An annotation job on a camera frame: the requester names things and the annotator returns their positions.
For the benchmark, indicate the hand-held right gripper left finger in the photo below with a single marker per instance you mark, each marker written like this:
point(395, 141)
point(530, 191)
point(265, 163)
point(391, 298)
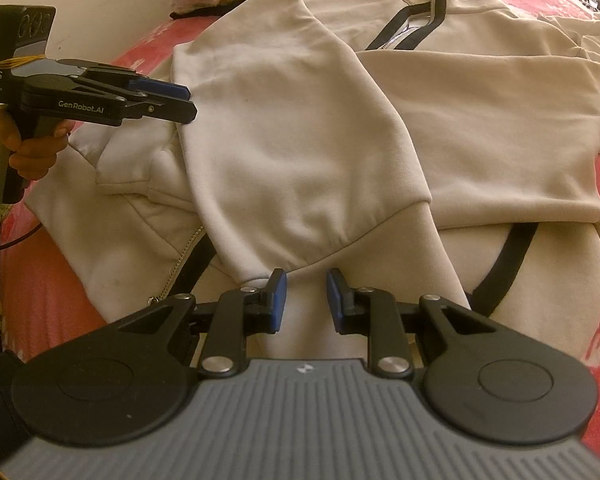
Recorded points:
point(279, 300)

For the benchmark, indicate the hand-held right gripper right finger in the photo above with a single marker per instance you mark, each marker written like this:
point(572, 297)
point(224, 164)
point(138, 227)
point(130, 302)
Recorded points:
point(334, 300)

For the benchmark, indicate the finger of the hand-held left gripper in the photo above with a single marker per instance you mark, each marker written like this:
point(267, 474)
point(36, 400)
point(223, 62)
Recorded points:
point(172, 111)
point(167, 90)

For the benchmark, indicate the beige zip jacket black trim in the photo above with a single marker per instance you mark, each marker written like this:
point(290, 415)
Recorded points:
point(290, 135)

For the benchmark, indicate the person's left hand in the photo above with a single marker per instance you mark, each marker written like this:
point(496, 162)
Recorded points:
point(35, 157)

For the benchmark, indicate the red floral blanket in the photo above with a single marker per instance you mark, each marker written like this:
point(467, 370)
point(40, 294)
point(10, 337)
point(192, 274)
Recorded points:
point(40, 300)

